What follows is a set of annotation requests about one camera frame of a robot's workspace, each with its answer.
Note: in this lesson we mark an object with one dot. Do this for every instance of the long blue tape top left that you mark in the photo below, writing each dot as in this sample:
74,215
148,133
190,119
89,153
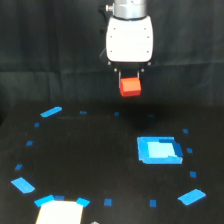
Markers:
50,112

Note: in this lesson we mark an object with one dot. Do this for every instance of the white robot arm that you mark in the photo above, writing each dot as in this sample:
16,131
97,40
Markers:
125,10

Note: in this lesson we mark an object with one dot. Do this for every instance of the blue tape strip by paper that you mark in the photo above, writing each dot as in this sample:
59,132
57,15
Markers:
83,202

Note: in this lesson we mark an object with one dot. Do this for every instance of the large blue tape left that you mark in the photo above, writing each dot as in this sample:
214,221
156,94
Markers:
24,186

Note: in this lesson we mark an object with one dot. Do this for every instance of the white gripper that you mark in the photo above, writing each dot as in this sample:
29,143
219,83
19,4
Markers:
129,44

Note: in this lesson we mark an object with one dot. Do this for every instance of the red hexagonal block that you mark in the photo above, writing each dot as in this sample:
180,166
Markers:
130,87

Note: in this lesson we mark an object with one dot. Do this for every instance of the blue tape square target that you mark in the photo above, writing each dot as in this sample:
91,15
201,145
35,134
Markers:
159,150

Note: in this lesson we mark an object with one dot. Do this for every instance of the white paper sheet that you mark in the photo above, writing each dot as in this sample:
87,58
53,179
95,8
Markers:
60,212

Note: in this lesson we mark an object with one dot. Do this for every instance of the blue tape strip bottom left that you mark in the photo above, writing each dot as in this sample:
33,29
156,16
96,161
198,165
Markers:
44,200

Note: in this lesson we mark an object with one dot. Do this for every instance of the black backdrop curtain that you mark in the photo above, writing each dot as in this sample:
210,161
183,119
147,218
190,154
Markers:
49,51

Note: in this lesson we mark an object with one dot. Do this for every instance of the large blue tape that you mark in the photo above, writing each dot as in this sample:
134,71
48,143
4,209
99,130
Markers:
24,186
192,197

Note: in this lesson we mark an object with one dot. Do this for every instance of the large blue tape right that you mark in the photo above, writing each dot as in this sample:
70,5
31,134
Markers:
192,197

